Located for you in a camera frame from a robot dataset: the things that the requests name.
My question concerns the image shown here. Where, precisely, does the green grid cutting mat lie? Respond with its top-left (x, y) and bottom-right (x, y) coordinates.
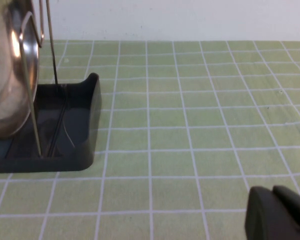
top-left (0, 39), bottom-right (300, 240)

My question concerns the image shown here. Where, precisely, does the stainless pot lid black knob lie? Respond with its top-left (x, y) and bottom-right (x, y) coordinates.
top-left (0, 0), bottom-right (40, 140)

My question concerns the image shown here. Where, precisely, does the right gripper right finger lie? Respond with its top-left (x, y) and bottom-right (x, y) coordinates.
top-left (272, 184), bottom-right (300, 240)

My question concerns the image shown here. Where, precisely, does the metal wire rack frame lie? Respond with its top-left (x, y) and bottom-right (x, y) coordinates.
top-left (0, 0), bottom-right (76, 159)

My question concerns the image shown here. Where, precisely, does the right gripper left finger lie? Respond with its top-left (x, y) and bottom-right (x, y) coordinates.
top-left (244, 186), bottom-right (300, 240)

